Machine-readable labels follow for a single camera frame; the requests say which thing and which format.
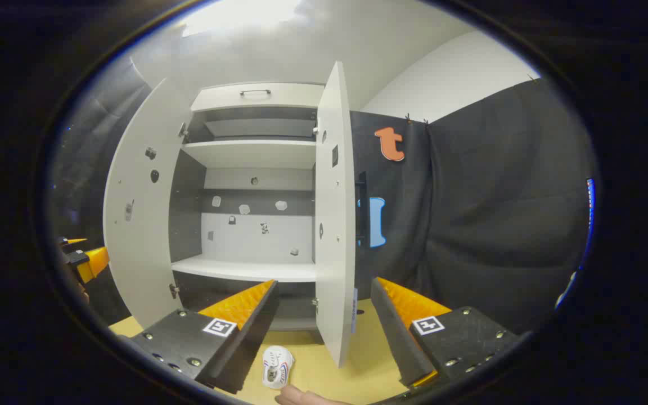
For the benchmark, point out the white shoe cabinet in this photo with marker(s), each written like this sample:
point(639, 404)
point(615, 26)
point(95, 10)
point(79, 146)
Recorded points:
point(256, 236)

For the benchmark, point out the black backdrop cloth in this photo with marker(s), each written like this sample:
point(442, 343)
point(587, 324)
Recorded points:
point(498, 214)

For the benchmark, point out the white canvas shoe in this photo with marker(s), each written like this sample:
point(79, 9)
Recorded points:
point(276, 365)

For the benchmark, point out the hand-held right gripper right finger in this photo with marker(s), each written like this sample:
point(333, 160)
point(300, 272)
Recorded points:
point(394, 337)

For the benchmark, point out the white cabinet door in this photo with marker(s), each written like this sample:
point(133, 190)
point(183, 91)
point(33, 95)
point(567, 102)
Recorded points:
point(144, 236)
point(335, 270)

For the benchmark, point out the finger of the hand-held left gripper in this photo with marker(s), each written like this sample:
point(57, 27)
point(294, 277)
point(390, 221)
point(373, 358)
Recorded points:
point(73, 241)
point(94, 263)

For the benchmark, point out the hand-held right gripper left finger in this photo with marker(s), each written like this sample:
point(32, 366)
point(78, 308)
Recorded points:
point(251, 343)

